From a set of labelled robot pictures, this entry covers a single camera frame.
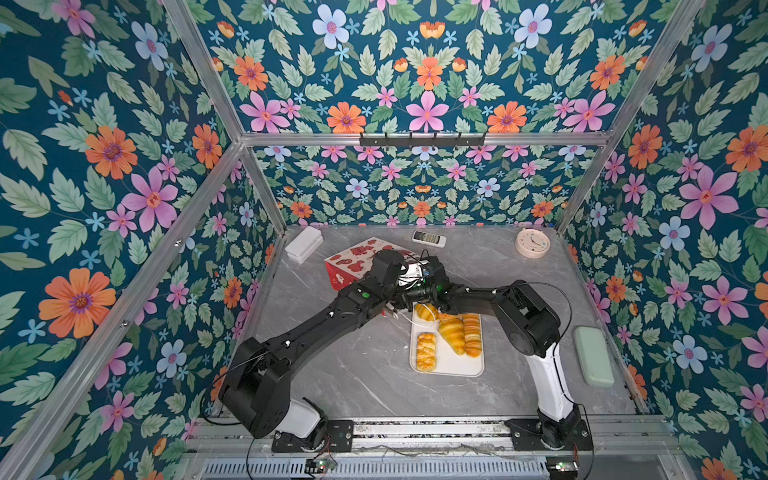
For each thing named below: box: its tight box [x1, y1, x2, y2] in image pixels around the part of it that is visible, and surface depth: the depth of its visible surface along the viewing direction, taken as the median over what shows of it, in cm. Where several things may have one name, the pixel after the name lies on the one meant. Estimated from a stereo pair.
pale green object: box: [574, 326, 615, 388], surface depth 85 cm
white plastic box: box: [285, 226, 324, 265], surface depth 113 cm
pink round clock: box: [515, 228, 551, 259], surface depth 113 cm
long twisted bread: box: [463, 313, 482, 359], surface depth 90 cm
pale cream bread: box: [438, 314, 466, 356], surface depth 90 cm
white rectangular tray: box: [409, 303, 485, 377], surface depth 87 cm
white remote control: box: [411, 230, 447, 248], surface depth 117 cm
